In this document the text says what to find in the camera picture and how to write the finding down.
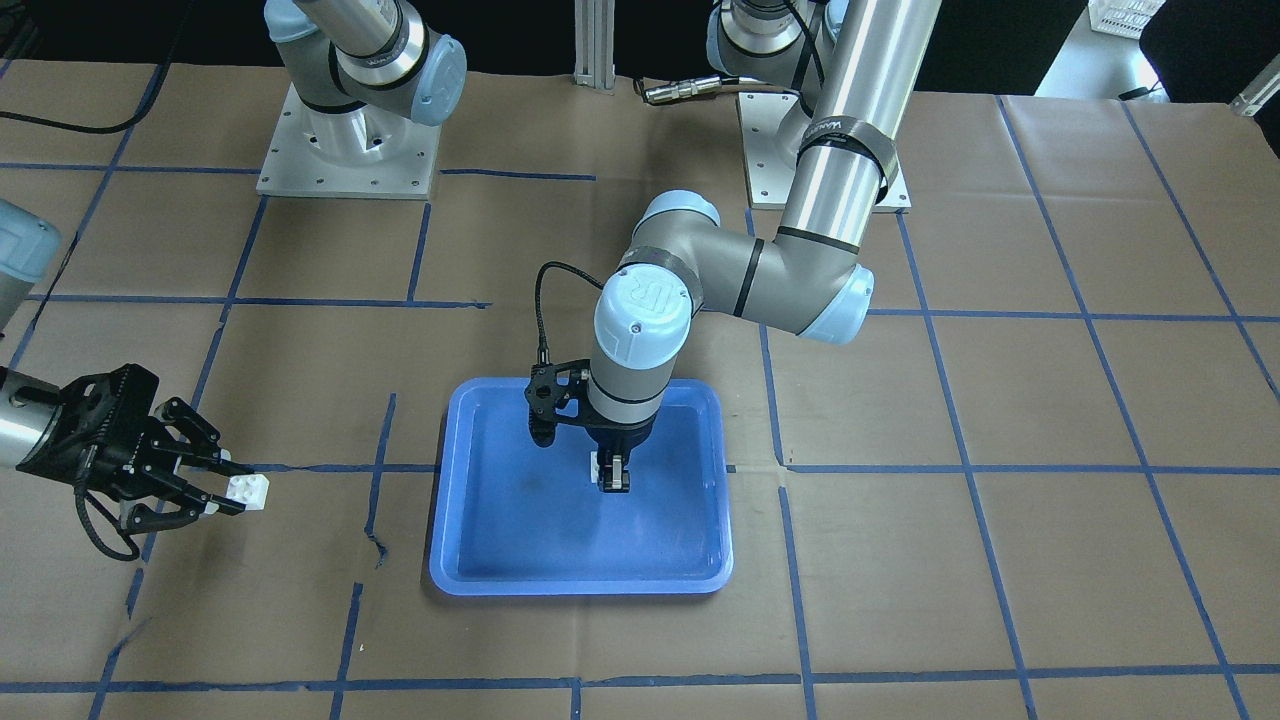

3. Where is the blue plastic tray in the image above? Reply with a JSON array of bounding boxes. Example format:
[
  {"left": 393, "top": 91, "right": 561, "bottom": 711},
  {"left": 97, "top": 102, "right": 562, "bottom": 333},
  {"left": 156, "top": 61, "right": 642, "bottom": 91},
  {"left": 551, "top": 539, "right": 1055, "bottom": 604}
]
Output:
[{"left": 426, "top": 377, "right": 733, "bottom": 596}]

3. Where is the aluminium frame post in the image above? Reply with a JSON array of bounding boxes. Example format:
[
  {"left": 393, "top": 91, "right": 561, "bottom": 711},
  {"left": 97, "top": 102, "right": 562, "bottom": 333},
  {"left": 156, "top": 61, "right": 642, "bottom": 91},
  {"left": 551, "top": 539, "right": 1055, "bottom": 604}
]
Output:
[{"left": 572, "top": 0, "right": 616, "bottom": 94}]

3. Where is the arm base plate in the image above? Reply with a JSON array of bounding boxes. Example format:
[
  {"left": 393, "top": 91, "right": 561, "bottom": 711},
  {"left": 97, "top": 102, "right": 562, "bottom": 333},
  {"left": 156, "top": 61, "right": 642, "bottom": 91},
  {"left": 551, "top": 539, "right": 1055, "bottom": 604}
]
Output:
[
  {"left": 256, "top": 86, "right": 442, "bottom": 201},
  {"left": 737, "top": 94, "right": 913, "bottom": 213}
]

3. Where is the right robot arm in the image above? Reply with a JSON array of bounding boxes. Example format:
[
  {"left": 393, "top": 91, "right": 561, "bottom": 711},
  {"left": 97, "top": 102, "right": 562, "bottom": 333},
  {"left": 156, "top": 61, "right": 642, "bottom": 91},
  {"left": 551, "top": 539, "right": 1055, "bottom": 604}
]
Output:
[{"left": 1, "top": 1, "right": 467, "bottom": 539}]

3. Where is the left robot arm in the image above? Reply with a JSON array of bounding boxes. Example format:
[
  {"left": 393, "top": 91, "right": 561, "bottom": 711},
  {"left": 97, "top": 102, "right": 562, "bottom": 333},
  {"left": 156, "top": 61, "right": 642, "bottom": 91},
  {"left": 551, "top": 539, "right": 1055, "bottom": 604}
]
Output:
[{"left": 524, "top": 1, "right": 942, "bottom": 493}]

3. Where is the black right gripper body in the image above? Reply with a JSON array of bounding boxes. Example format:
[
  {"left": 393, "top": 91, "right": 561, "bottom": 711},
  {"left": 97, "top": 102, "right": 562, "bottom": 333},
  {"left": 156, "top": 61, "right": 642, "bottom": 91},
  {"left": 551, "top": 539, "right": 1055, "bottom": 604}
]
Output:
[{"left": 14, "top": 364, "right": 161, "bottom": 491}]

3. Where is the brown paper table cover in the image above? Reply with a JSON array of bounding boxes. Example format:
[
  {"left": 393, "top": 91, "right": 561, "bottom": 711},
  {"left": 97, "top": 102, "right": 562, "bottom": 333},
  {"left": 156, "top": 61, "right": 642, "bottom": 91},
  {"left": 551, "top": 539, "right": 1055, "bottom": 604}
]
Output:
[{"left": 3, "top": 61, "right": 1279, "bottom": 719}]

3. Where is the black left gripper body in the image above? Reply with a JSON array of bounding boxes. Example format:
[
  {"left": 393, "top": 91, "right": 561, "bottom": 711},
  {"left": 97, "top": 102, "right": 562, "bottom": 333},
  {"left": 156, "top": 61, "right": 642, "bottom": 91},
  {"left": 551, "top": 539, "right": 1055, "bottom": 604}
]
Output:
[{"left": 524, "top": 359, "right": 657, "bottom": 448}]

